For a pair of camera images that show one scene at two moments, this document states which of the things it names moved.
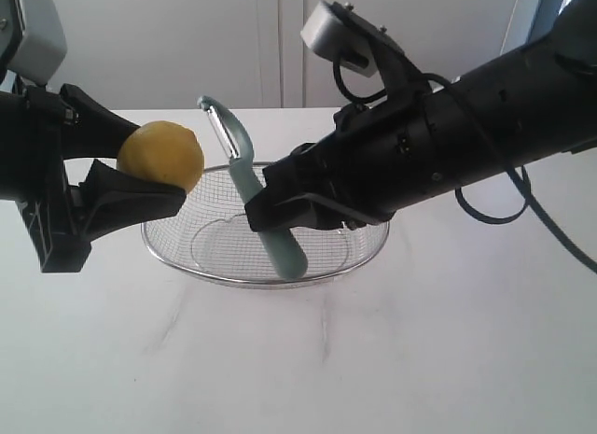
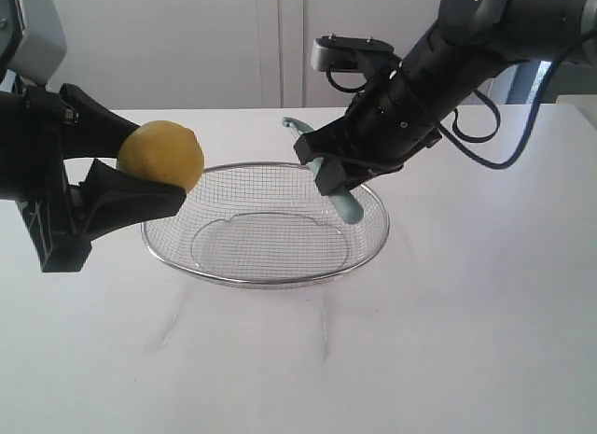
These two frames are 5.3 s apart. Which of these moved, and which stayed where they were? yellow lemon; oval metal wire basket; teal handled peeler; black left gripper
Moved: teal handled peeler
Stayed: oval metal wire basket; black left gripper; yellow lemon
